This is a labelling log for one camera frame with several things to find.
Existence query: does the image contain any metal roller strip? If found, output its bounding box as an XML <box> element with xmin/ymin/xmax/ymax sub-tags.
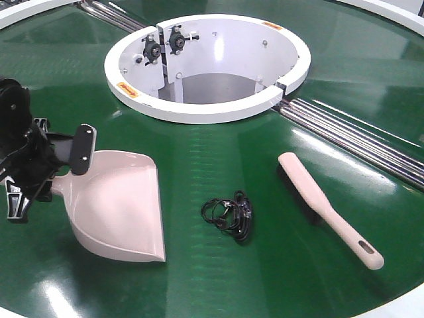
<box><xmin>272</xmin><ymin>99</ymin><xmax>423</xmax><ymax>191</ymax></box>
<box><xmin>75</xmin><ymin>1</ymin><xmax>146</xmax><ymax>33</ymax></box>

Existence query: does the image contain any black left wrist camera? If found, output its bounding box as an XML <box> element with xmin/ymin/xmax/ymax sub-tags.
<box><xmin>68</xmin><ymin>124</ymin><xmax>97</xmax><ymax>176</ymax></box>

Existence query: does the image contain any pink hand broom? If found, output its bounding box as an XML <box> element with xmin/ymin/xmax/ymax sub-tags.
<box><xmin>278</xmin><ymin>152</ymin><xmax>384</xmax><ymax>270</ymax></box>

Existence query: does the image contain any black bearing mount right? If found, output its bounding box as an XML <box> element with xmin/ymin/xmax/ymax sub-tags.
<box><xmin>168</xmin><ymin>25</ymin><xmax>200</xmax><ymax>55</ymax></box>

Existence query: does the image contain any white outer rim left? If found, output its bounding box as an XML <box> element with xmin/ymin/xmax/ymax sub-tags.
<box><xmin>1</xmin><ymin>0</ymin><xmax>78</xmax><ymax>29</ymax></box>

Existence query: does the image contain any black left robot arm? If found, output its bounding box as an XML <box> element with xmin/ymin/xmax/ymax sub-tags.
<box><xmin>1</xmin><ymin>78</ymin><xmax>74</xmax><ymax>223</ymax></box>

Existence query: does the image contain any right metal roller strip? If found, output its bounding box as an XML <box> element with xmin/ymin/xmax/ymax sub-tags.
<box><xmin>272</xmin><ymin>99</ymin><xmax>423</xmax><ymax>191</ymax></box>

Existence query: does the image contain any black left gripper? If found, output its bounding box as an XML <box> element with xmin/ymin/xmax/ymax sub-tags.
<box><xmin>1</xmin><ymin>119</ymin><xmax>74</xmax><ymax>223</ymax></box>

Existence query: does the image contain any black bearing mount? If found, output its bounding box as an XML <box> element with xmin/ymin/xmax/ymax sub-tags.
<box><xmin>168</xmin><ymin>25</ymin><xmax>200</xmax><ymax>55</ymax></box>
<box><xmin>135</xmin><ymin>34</ymin><xmax>162</xmax><ymax>66</ymax></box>

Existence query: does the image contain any white central ring housing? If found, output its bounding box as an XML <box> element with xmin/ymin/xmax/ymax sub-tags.
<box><xmin>104</xmin><ymin>14</ymin><xmax>311</xmax><ymax>124</ymax></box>

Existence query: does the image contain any pink plastic dustpan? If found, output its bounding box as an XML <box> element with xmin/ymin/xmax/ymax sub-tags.
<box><xmin>52</xmin><ymin>150</ymin><xmax>166</xmax><ymax>262</ymax></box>

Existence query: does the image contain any black bearing mount left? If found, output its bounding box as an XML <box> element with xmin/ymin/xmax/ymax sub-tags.
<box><xmin>135</xmin><ymin>34</ymin><xmax>162</xmax><ymax>66</ymax></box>

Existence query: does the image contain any black usb cable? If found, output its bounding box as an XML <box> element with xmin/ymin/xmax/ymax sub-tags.
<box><xmin>201</xmin><ymin>189</ymin><xmax>254</xmax><ymax>242</ymax></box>

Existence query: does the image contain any white outer rim right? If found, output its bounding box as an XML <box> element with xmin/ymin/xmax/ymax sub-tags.
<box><xmin>341</xmin><ymin>0</ymin><xmax>423</xmax><ymax>28</ymax></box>

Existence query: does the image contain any left metal roller strip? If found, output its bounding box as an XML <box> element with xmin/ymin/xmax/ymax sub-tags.
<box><xmin>75</xmin><ymin>1</ymin><xmax>146</xmax><ymax>33</ymax></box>

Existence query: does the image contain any white rim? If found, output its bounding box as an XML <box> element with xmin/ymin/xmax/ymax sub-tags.
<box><xmin>341</xmin><ymin>0</ymin><xmax>423</xmax><ymax>28</ymax></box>
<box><xmin>1</xmin><ymin>0</ymin><xmax>78</xmax><ymax>29</ymax></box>

